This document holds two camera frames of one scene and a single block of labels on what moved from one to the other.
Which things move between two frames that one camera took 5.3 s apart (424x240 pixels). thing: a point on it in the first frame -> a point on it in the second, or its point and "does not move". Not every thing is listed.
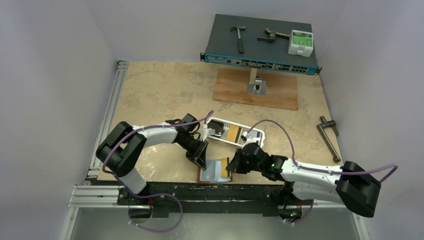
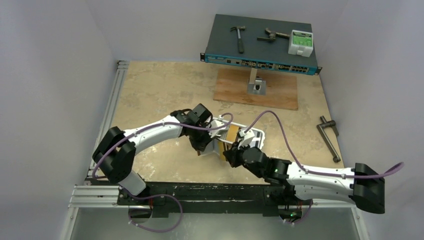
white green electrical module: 301,43 does not move
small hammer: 240,42 does not move
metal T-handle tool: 321,128 does not move
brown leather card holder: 213,173 -> 225,147
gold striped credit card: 223,165 -> 221,148
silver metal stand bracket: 256,85 does not move
